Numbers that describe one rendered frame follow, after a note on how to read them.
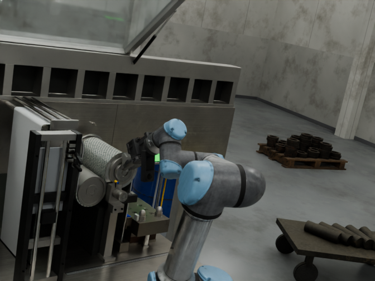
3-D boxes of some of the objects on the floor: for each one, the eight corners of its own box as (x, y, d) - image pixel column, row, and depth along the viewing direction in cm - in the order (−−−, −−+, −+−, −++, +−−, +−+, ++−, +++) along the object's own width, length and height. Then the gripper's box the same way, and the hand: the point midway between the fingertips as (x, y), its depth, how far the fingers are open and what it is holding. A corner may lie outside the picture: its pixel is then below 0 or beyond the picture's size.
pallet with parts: (347, 170, 801) (355, 144, 791) (283, 168, 749) (290, 139, 739) (315, 154, 872) (321, 130, 862) (254, 150, 820) (260, 124, 810)
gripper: (161, 131, 190) (130, 153, 205) (139, 131, 184) (109, 154, 199) (167, 153, 188) (136, 173, 203) (144, 154, 181) (114, 175, 196)
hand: (126, 169), depth 199 cm, fingers closed, pressing on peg
